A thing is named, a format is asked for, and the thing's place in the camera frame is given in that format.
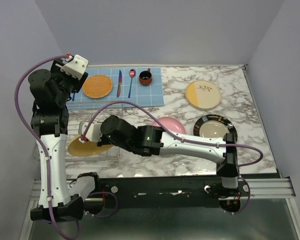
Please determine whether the blue metal fork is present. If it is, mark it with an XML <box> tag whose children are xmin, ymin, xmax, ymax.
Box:
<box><xmin>71</xmin><ymin>92</ymin><xmax>76</xmax><ymax>102</ymax></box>

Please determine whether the iridescent rainbow spoon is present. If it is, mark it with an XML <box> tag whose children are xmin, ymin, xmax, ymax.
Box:
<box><xmin>128</xmin><ymin>69</ymin><xmax>136</xmax><ymax>98</ymax></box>

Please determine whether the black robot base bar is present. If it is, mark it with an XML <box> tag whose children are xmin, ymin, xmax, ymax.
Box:
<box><xmin>83</xmin><ymin>175</ymin><xmax>251</xmax><ymax>215</ymax></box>

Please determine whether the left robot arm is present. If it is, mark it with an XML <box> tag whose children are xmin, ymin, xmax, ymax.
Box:
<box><xmin>28</xmin><ymin>57</ymin><xmax>101</xmax><ymax>222</ymax></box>

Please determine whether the blue checked placemat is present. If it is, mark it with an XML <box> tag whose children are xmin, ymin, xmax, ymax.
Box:
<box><xmin>67</xmin><ymin>65</ymin><xmax>165</xmax><ymax>107</ymax></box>

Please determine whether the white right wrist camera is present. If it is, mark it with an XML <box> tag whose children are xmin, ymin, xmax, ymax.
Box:
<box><xmin>78</xmin><ymin>121</ymin><xmax>102</xmax><ymax>143</ymax></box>

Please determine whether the aluminium frame rail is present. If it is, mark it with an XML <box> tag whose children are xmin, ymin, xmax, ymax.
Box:
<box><xmin>27</xmin><ymin>174</ymin><xmax>300</xmax><ymax>240</ymax></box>

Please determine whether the steel wire dish rack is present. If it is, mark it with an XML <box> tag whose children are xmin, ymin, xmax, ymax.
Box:
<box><xmin>65</xmin><ymin>101</ymin><xmax>124</xmax><ymax>163</ymax></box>

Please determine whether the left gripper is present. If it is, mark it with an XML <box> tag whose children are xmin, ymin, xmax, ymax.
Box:
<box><xmin>49</xmin><ymin>56</ymin><xmax>88</xmax><ymax>107</ymax></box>

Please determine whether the pink plate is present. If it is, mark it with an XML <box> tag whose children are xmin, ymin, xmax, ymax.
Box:
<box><xmin>157</xmin><ymin>116</ymin><xmax>186</xmax><ymax>134</ymax></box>

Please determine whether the woven wicker round trivet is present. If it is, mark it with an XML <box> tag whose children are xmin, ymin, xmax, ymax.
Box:
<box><xmin>82</xmin><ymin>74</ymin><xmax>113</xmax><ymax>99</ymax></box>

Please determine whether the cream and yellow plate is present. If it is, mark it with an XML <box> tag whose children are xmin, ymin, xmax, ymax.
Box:
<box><xmin>185</xmin><ymin>80</ymin><xmax>222</xmax><ymax>110</ymax></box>

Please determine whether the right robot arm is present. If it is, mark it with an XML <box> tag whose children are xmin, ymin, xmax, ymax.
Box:
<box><xmin>98</xmin><ymin>115</ymin><xmax>239</xmax><ymax>196</ymax></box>

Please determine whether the orange and black mug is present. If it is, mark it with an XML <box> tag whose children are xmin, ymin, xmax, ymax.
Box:
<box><xmin>138</xmin><ymin>68</ymin><xmax>153</xmax><ymax>86</ymax></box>

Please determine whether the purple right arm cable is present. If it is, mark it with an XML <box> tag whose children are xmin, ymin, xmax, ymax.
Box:
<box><xmin>81</xmin><ymin>100</ymin><xmax>264</xmax><ymax>216</ymax></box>

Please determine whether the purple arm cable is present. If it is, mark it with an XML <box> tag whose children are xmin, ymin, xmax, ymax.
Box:
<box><xmin>81</xmin><ymin>100</ymin><xmax>264</xmax><ymax>216</ymax></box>
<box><xmin>15</xmin><ymin>54</ymin><xmax>120</xmax><ymax>240</ymax></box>

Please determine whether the iridescent rainbow knife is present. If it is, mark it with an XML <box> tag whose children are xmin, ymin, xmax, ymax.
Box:
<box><xmin>116</xmin><ymin>70</ymin><xmax>123</xmax><ymax>98</ymax></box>

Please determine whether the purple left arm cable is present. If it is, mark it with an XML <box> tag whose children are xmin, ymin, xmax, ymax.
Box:
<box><xmin>15</xmin><ymin>54</ymin><xmax>120</xmax><ymax>240</ymax></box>

